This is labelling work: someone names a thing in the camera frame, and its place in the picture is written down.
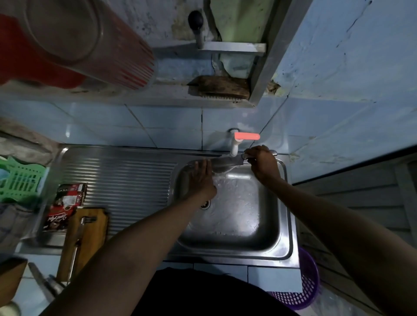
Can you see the person's black clothing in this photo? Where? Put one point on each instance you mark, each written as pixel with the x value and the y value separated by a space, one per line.
pixel 211 296

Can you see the person's left hand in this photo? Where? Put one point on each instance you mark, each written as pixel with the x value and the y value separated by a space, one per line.
pixel 198 184

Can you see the wooden scrub brush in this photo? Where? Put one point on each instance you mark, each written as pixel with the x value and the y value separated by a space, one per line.
pixel 221 87

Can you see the red striped drinking glass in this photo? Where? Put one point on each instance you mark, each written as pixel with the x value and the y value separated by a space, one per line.
pixel 110 55

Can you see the small wooden cutting board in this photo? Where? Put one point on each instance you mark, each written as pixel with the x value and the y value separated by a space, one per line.
pixel 94 234

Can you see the purple plastic basket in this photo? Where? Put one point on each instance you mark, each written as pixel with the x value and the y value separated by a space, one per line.
pixel 303 293

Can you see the stainless steel sink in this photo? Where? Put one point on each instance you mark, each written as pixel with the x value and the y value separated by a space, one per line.
pixel 123 175

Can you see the checked dishcloth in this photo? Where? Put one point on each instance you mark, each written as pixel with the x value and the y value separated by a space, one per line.
pixel 14 228

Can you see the wooden knife block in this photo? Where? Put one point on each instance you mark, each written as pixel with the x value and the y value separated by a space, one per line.
pixel 11 280

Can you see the red black sachet pack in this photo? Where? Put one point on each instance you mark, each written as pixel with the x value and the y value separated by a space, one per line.
pixel 65 205

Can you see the knives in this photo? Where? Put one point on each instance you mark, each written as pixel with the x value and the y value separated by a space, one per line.
pixel 78 241

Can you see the green plastic basket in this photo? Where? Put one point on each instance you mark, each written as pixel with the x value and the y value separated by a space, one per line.
pixel 22 182

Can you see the person's left forearm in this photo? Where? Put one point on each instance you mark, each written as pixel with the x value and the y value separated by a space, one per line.
pixel 123 260

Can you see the red plastic cup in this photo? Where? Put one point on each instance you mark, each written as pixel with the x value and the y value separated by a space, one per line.
pixel 32 65

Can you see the person's right forearm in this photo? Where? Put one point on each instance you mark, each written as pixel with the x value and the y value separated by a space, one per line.
pixel 352 241

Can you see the person's right hand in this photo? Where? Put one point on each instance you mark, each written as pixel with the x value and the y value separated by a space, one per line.
pixel 264 166

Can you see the grey slatted wooden door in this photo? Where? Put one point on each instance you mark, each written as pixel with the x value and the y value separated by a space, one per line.
pixel 358 195

